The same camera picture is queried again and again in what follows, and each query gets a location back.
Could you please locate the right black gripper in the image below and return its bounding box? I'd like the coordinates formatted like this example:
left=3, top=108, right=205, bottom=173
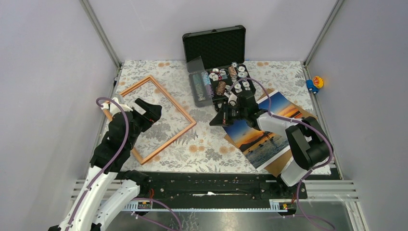
left=210, top=102, right=248, bottom=127

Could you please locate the orange wooden picture frame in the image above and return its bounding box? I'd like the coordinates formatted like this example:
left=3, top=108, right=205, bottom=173
left=119, top=75, right=196, bottom=165

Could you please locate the sunset landscape photo print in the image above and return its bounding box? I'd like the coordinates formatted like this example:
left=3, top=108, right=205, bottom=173
left=224, top=90, right=304, bottom=171

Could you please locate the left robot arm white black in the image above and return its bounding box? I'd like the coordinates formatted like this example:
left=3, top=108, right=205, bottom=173
left=49, top=97, right=162, bottom=231

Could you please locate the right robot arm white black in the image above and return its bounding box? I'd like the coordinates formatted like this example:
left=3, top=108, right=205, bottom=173
left=209, top=95, right=334, bottom=198

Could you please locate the purple poker chip stack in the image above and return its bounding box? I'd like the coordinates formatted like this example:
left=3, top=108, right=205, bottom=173
left=205, top=84, right=214, bottom=99

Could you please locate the brown poker chip stack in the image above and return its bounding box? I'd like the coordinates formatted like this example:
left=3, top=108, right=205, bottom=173
left=216, top=81, right=226, bottom=96

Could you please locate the blue poker chip stack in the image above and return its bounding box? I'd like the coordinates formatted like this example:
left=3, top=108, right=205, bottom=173
left=201, top=71, right=211, bottom=86

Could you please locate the green poker chip stack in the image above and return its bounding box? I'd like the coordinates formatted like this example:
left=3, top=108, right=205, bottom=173
left=193, top=74, right=205, bottom=101

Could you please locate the pink poker chip stack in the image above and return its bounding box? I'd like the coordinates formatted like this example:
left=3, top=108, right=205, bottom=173
left=228, top=66, right=238, bottom=81

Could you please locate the black poker chip case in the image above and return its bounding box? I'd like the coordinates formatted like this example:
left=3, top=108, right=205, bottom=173
left=182, top=25, right=255, bottom=107

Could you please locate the blue yellow toy car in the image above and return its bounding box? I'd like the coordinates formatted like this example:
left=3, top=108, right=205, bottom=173
left=306, top=76, right=324, bottom=94

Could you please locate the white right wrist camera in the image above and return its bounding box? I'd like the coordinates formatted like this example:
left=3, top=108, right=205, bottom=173
left=224, top=92, right=238, bottom=107

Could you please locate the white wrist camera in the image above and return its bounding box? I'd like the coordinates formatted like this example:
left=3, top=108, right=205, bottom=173
left=102, top=94, right=132, bottom=116
left=224, top=92, right=238, bottom=107

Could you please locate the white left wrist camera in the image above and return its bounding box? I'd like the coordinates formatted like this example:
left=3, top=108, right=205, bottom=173
left=102, top=94, right=132, bottom=116

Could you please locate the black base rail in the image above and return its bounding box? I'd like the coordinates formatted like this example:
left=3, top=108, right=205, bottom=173
left=138, top=172, right=308, bottom=210

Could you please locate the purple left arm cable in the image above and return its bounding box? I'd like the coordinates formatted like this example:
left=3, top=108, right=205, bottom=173
left=65, top=97, right=130, bottom=231

